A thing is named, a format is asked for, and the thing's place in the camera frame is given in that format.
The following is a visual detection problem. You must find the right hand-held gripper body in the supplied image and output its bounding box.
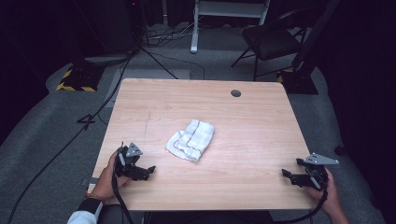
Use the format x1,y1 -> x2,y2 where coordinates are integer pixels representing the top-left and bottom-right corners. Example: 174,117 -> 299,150
295,151 -> 340,191

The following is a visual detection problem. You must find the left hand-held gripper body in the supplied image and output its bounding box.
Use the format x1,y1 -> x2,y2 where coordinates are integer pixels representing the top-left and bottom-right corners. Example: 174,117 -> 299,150
114,142 -> 148,182

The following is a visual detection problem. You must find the white cloth with coloured stitching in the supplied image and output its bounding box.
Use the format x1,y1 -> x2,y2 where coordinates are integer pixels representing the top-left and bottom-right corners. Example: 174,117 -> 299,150
165,119 -> 216,163

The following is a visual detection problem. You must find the person's right hand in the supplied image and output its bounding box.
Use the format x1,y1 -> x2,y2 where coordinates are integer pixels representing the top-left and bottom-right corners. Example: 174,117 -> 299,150
304,167 -> 343,217

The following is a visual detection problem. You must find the person's left hand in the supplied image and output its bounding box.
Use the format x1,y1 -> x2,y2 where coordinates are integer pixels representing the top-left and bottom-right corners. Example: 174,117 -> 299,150
91,150 -> 133,202

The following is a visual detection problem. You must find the black folding chair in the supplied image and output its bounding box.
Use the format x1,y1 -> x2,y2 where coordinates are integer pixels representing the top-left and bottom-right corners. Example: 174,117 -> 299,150
230,8 -> 308,82

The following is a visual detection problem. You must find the dark equipment tower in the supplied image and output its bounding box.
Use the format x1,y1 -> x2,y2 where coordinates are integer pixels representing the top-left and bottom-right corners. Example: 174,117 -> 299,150
92,0 -> 143,54

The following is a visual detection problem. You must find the left hand-held gripper black cable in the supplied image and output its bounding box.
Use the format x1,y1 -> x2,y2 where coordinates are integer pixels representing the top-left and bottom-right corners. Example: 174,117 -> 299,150
111,161 -> 134,224

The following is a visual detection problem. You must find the hand-held gripper black cable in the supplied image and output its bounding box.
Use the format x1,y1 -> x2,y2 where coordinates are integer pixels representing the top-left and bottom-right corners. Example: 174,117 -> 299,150
273,186 -> 330,224
111,161 -> 134,224

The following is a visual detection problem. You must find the right hand-held gripper black cable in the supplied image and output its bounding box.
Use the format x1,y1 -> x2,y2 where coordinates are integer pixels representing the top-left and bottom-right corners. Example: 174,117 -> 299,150
273,186 -> 330,224

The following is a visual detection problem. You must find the thin wrist bracelet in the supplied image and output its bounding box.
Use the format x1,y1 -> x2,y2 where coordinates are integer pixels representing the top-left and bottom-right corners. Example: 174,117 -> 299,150
84,192 -> 108,205

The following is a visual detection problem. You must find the long black floor cable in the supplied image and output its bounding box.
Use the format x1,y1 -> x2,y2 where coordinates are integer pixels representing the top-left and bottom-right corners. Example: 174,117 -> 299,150
7,50 -> 136,224

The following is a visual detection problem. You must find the black yellow striped base plate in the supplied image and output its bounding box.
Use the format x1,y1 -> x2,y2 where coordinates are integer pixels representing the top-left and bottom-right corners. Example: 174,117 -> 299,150
276,68 -> 319,95
55,63 -> 106,93

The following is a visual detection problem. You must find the thin black floor cable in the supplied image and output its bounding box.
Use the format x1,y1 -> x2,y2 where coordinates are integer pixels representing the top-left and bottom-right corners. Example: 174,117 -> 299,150
148,50 -> 206,81

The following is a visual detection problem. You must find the black slanted stand post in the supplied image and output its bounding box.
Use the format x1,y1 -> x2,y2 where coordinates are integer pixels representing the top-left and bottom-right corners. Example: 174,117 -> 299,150
291,0 -> 342,73

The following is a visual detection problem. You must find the bundle of floor cables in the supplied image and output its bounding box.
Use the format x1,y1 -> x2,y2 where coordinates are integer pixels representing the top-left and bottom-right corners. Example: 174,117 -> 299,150
142,22 -> 198,49

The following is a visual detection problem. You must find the white metal desk frame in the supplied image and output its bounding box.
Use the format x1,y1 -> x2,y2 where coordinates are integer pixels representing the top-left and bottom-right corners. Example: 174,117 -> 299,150
190,0 -> 272,55

